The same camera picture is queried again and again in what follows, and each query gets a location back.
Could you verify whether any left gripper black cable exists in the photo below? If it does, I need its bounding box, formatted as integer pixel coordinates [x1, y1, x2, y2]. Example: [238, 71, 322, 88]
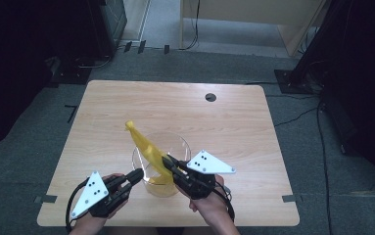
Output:
[65, 177, 91, 234]

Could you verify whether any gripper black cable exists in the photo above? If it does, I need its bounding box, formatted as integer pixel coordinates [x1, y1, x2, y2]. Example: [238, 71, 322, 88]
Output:
[213, 184, 236, 223]
[65, 177, 91, 234]

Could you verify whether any black hanging cable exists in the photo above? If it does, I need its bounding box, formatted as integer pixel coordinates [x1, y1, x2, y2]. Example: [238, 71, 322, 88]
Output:
[178, 0, 201, 52]

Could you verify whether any dark curtain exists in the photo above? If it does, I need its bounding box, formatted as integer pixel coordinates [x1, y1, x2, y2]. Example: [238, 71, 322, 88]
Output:
[292, 0, 375, 197]
[0, 0, 106, 155]

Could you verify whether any black stand base plate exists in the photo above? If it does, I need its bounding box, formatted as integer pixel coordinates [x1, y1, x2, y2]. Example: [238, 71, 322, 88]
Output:
[48, 57, 93, 86]
[274, 68, 314, 96]

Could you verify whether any clear glass bowl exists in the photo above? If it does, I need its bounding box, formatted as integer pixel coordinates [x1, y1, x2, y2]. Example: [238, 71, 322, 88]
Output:
[131, 130, 192, 199]

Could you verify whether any person's left hand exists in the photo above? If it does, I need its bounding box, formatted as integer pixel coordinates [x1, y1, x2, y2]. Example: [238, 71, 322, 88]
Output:
[76, 172, 128, 229]

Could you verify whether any beige wooden desk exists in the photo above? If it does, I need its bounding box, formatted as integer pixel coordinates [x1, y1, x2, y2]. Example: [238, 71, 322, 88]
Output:
[179, 0, 327, 58]

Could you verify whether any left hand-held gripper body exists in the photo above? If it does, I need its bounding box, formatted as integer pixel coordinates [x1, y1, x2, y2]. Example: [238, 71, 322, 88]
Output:
[70, 170, 132, 219]

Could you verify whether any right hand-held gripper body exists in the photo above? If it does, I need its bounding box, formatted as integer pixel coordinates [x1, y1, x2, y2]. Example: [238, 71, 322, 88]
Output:
[174, 150, 237, 200]

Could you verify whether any dark cabinet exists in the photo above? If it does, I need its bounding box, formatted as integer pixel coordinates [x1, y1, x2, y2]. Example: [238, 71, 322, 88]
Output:
[86, 0, 128, 61]

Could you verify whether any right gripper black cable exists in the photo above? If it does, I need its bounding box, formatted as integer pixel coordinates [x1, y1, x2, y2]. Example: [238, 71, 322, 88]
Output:
[213, 184, 236, 223]

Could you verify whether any person's right hand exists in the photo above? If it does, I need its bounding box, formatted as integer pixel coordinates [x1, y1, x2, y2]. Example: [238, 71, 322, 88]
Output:
[188, 174, 232, 226]

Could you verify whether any long black floor cable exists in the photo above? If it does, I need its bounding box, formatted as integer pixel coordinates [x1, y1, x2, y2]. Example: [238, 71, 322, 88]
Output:
[315, 100, 334, 235]

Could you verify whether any yellow printed plastic bag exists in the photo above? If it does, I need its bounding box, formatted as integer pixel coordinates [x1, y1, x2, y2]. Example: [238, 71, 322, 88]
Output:
[124, 120, 180, 198]

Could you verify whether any black coiled floor cable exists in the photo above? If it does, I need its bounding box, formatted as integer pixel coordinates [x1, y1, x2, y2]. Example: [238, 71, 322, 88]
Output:
[74, 53, 115, 70]

